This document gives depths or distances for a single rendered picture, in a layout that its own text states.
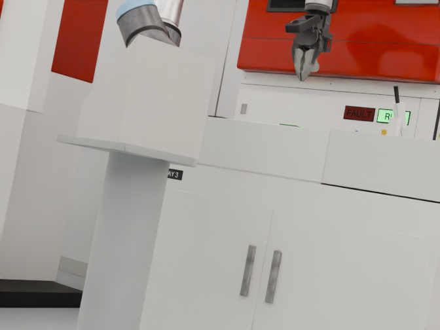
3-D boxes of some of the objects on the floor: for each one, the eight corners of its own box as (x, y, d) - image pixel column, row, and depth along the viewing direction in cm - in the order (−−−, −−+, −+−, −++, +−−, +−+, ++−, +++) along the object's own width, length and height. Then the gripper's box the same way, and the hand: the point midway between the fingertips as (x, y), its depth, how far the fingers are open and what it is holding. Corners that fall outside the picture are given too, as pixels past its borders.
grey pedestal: (-10, 514, 172) (64, 128, 174) (-87, 440, 205) (-24, 118, 208) (179, 490, 205) (239, 166, 207) (87, 429, 238) (139, 152, 241)
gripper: (340, 13, 233) (327, 86, 232) (313, 13, 238) (300, 84, 237) (325, 4, 226) (311, 80, 225) (297, 4, 231) (283, 78, 231)
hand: (300, 76), depth 229 cm, fingers closed
